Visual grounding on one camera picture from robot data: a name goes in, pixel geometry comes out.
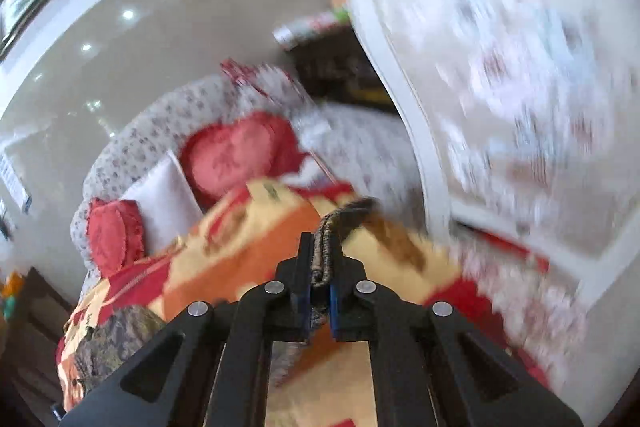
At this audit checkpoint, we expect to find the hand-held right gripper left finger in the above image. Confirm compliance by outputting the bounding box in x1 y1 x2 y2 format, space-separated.
59 232 315 427

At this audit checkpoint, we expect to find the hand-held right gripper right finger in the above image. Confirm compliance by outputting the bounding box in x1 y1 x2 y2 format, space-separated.
327 247 583 427

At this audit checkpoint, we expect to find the orange red printed blanket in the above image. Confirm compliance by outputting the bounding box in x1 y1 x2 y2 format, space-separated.
56 179 551 427

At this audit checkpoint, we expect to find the red heart-shaped pillow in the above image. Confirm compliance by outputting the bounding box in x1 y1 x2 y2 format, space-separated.
86 198 146 278
179 112 308 210

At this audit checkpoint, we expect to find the white square pillow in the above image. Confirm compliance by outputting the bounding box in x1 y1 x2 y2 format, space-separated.
120 151 203 253

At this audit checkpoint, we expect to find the red white patterned cloth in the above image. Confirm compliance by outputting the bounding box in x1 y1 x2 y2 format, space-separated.
220 59 321 108

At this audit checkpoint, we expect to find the grey floral padded headboard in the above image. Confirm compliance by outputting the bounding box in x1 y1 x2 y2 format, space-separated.
70 67 431 298

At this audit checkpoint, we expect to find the dark carved wooden nightstand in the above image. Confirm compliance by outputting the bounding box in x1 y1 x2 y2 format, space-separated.
290 27 401 112

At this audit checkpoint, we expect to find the dark wooden cabinet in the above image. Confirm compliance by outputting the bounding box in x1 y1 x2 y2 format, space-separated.
0 267 76 427

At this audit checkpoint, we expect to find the white printed box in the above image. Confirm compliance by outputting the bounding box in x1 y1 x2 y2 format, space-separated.
272 9 351 52

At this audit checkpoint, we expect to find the white patterned chair cushion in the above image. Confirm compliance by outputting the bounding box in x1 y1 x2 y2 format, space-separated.
345 0 640 408

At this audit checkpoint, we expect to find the white wall paper sheet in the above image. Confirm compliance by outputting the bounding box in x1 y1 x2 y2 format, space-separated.
0 152 33 214

